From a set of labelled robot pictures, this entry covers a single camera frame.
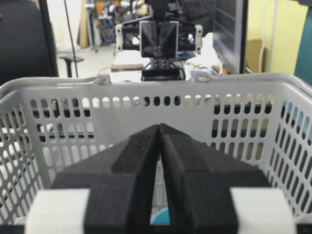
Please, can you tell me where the blue round object in basket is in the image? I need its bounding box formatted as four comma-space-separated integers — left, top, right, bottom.
150, 207, 171, 226

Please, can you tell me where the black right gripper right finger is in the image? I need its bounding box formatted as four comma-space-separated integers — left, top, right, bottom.
159, 124, 296, 234

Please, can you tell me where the white plastic shopping basket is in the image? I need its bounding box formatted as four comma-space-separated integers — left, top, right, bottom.
0, 73, 312, 225

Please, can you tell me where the dark computer monitor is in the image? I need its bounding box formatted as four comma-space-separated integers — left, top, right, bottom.
213, 0, 248, 74

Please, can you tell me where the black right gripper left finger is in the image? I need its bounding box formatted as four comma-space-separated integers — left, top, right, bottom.
24, 125, 160, 234

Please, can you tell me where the cardboard box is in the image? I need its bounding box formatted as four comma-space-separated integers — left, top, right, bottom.
245, 34, 263, 73

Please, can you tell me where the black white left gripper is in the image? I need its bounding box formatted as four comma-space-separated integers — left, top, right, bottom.
115, 20, 203, 81

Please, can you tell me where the black hanging cable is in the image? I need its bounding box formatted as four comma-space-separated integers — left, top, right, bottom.
63, 0, 79, 78

